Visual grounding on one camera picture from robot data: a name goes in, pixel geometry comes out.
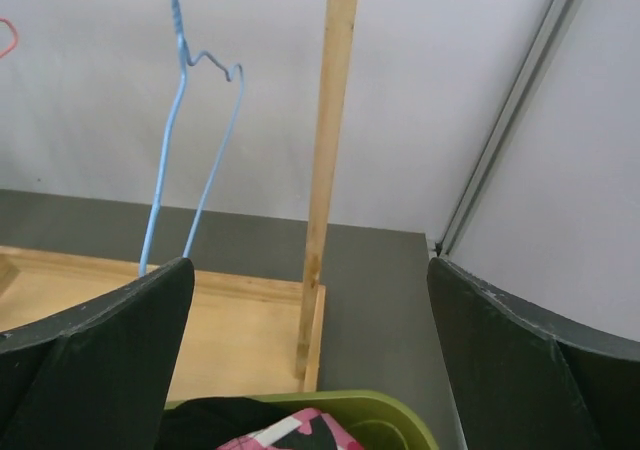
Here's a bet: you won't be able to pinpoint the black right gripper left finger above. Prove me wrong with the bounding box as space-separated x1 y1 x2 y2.
1 258 195 449

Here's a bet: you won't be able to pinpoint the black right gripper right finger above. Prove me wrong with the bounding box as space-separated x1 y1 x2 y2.
427 257 639 449

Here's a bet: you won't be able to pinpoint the black trousers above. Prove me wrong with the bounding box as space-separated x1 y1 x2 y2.
154 397 291 449

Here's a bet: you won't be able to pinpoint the pink camouflage trousers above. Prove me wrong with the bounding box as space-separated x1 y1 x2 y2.
219 408 364 450

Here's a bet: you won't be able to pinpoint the blue wire hanger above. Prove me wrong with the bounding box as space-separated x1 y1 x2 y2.
138 0 245 277

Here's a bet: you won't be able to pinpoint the pink wire hanger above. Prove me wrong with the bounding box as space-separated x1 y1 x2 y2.
0 17 19 58

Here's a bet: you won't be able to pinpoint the wooden clothes rack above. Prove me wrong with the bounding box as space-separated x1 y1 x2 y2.
1 0 358 401

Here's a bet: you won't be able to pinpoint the olive green plastic basket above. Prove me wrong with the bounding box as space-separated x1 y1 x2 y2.
164 390 438 449

